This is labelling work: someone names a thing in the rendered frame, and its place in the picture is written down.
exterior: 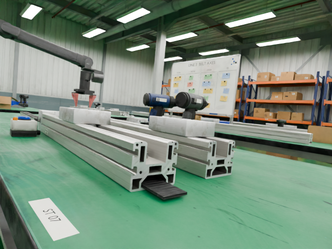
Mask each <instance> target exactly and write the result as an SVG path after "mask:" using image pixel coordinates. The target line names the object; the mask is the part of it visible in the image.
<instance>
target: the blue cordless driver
mask: <svg viewBox="0 0 332 249"><path fill-rule="evenodd" d="M143 104H144V105H145V106H149V107H153V108H152V109H150V113H149V117H150V116H159V117H162V116H164V113H165V109H164V108H173V107H177V105H176V103H175V98H174V97H173V96H168V95H162V94H154V93H145V94H144V96H143ZM148 122H149V118H148ZM148 125H149V124H148Z"/></svg>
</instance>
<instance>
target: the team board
mask: <svg viewBox="0 0 332 249"><path fill-rule="evenodd" d="M240 59H241V55H240V54H235V55H228V56H221V57H215V58H207V59H200V60H193V61H186V62H178V63H173V64H172V72H171V83H170V93H169V95H170V96H173V97H174V98H175V97H176V95H177V94H178V93H180V92H188V93H192V94H196V95H199V96H203V97H204V98H205V99H206V101H207V103H208V105H207V106H206V107H205V108H204V109H203V110H198V111H197V112H196V114H200V115H212V116H223V117H230V123H229V124H231V125H232V124H233V117H234V112H235V104H236V95H237V86H238V77H239V68H240ZM184 111H185V109H182V108H179V107H173V108H168V112H170V117H171V118H172V113H173V112H178V113H183V112H184Z"/></svg>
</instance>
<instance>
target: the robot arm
mask: <svg viewBox="0 0 332 249"><path fill-rule="evenodd" d="M0 36H2V37H3V38H5V39H10V40H13V41H15V42H18V43H22V44H25V45H28V46H30V47H33V48H35V49H38V50H40V51H43V52H46V53H48V54H51V55H53V56H56V57H58V58H61V59H64V60H66V61H69V62H71V63H72V64H75V65H77V66H78V67H81V70H82V71H81V73H80V87H79V89H77V88H76V89H74V91H75V92H72V97H73V99H74V102H75V106H76V107H77V103H78V96H79V94H83V95H85V94H86V95H90V96H89V108H91V106H92V103H93V101H94V100H95V98H96V95H95V94H93V93H95V91H92V90H90V80H91V82H94V83H103V81H104V75H103V72H102V71H99V70H96V69H92V68H91V66H92V65H93V60H92V59H91V58H90V57H88V56H85V55H82V54H79V53H76V52H73V51H70V50H68V49H65V48H63V47H61V46H58V45H56V44H53V43H51V42H49V41H46V40H44V39H41V38H39V37H37V36H34V35H32V34H30V33H27V32H25V31H24V30H22V29H20V28H18V27H15V26H13V25H11V24H10V23H8V22H6V21H4V20H1V19H0Z"/></svg>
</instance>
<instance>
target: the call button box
mask: <svg viewBox="0 0 332 249"><path fill-rule="evenodd" d="M37 125H38V122H37V121H35V120H31V119H27V120H25V119H18V120H17V121H16V120H13V119H10V132H9V133H10V135H11V137H36V136H37V135H40V134H41V131H40V130H37Z"/></svg>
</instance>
